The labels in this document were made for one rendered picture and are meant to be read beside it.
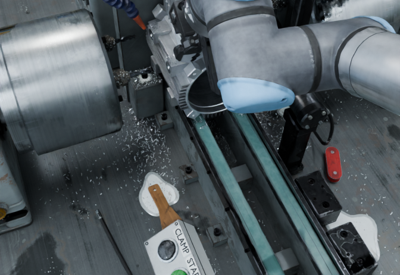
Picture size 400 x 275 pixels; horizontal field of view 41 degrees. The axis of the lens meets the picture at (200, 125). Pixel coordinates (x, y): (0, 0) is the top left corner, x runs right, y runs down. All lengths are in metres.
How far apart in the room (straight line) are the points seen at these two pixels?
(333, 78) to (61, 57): 0.47
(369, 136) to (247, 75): 0.72
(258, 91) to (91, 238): 0.60
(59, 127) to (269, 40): 0.45
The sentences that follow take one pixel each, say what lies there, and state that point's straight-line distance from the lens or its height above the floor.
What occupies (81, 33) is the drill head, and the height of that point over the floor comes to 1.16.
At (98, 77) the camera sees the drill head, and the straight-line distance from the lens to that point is 0.94.
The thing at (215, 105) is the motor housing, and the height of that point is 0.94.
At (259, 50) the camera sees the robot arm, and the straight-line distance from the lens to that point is 0.66.
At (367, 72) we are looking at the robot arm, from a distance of 0.63.
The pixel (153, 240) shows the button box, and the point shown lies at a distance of 0.84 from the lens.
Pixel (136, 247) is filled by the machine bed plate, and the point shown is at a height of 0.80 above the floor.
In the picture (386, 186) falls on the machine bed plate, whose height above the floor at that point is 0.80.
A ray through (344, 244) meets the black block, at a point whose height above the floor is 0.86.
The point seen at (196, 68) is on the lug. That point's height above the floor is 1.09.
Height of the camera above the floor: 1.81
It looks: 53 degrees down
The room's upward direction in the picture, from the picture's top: 2 degrees clockwise
